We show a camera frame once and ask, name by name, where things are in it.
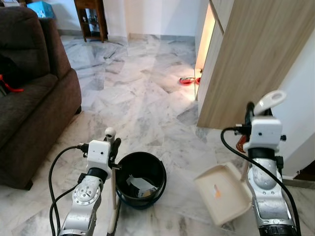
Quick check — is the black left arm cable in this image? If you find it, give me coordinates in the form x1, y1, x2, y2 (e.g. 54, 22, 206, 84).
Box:
48, 143, 89, 236

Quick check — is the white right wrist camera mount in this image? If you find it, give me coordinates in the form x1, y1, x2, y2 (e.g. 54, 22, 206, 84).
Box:
245, 117, 284, 152

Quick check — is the crumpled white paper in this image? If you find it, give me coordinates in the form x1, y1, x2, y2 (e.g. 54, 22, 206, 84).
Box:
126, 175, 157, 197

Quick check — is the light blue box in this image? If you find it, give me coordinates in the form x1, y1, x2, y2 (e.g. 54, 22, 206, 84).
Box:
27, 1, 54, 19

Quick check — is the dark wooden stair step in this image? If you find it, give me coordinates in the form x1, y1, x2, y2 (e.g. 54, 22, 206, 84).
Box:
294, 160, 315, 182

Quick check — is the dark wooden side stand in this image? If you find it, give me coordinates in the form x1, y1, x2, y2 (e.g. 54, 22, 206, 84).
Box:
74, 0, 109, 43

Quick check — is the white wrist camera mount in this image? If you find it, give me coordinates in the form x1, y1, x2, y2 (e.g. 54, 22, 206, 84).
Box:
87, 140, 112, 173
245, 117, 284, 152

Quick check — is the red pet bowl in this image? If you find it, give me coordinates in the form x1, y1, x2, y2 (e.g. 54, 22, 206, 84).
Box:
179, 76, 196, 86

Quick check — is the beige long-handled dustpan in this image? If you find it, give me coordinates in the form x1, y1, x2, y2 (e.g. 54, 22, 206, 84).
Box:
194, 90, 287, 227

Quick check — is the red strap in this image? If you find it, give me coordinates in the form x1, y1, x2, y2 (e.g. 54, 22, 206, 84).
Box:
0, 74, 24, 93

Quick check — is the light wood cabinet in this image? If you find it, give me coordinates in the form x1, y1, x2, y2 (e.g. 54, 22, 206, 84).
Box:
195, 0, 315, 130

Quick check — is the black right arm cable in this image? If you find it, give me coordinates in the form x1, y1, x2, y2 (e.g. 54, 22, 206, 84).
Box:
220, 125, 302, 236

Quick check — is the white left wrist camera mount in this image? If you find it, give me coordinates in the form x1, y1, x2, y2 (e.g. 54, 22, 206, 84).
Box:
87, 140, 112, 173

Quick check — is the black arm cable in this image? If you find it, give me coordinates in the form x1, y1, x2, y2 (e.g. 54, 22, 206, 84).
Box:
220, 125, 302, 236
48, 143, 89, 236

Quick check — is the black bag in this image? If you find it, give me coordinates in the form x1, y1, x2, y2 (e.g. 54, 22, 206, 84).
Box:
0, 54, 21, 89

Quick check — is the black plastic bucket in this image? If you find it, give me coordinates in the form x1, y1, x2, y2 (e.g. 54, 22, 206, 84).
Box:
115, 152, 167, 209

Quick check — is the dark brown fabric sofa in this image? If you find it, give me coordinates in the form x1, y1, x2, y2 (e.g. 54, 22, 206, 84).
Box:
0, 6, 82, 190

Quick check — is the beige long-handled broom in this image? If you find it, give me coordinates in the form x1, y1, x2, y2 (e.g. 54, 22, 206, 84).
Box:
105, 127, 122, 236

